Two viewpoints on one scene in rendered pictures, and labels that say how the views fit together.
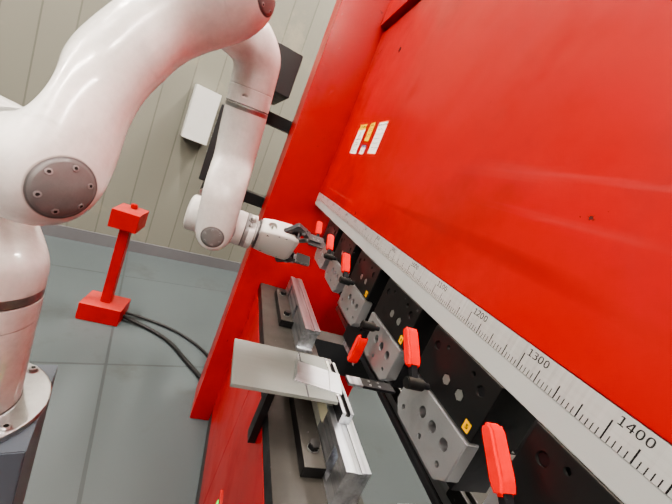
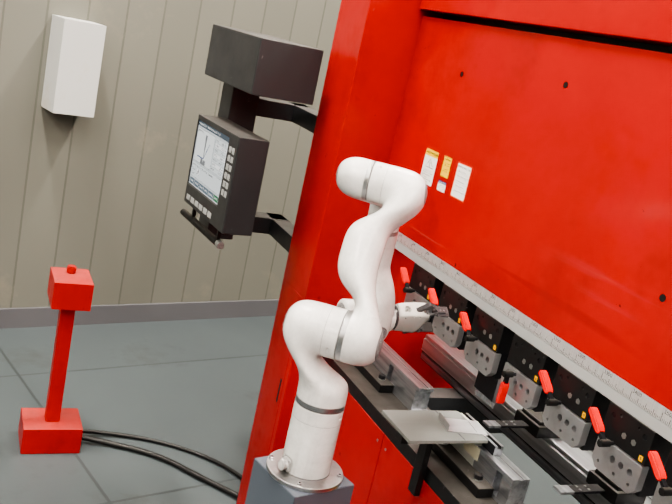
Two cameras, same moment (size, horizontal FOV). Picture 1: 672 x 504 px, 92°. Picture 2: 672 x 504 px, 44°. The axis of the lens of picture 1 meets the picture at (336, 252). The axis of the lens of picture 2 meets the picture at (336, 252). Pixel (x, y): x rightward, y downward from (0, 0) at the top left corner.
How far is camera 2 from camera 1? 169 cm
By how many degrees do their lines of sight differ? 7
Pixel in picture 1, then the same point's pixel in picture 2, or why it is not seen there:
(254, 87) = not seen: hidden behind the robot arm
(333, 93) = (376, 98)
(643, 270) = (635, 331)
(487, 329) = (586, 363)
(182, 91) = (33, 32)
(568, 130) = (607, 253)
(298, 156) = not seen: hidden behind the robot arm
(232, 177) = (385, 286)
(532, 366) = (606, 377)
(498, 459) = (596, 419)
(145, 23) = (378, 243)
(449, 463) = (578, 435)
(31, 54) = not seen: outside the picture
